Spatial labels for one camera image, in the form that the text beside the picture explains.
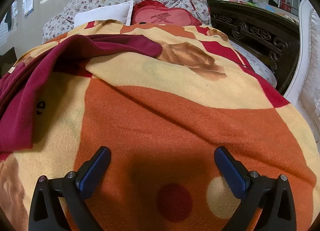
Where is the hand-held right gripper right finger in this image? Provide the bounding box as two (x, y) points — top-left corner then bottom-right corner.
(214, 146), (297, 231)

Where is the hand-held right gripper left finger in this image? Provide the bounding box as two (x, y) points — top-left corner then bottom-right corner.
(28, 146), (111, 231)

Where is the maroon knit garment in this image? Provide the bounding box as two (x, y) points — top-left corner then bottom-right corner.
(0, 34), (163, 154)

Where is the orange and yellow printed blanket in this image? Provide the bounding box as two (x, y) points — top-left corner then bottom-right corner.
(0, 19), (320, 231)

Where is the floral bed sheet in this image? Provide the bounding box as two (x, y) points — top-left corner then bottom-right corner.
(229, 39), (277, 87)

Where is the white upholstered sofa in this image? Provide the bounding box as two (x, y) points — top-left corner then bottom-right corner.
(282, 0), (320, 144)

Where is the dark carved wooden headboard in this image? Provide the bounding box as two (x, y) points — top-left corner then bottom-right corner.
(206, 0), (300, 95)

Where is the white pillow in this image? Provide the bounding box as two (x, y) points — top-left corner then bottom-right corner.
(74, 0), (135, 27)

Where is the red heart-shaped cushion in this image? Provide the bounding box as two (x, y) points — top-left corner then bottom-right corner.
(130, 0), (202, 27)

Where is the dark hanging cloth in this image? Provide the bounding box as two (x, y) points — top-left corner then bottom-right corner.
(4, 11), (13, 31)

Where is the wall calendar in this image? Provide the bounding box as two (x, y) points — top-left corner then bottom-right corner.
(24, 0), (34, 19)

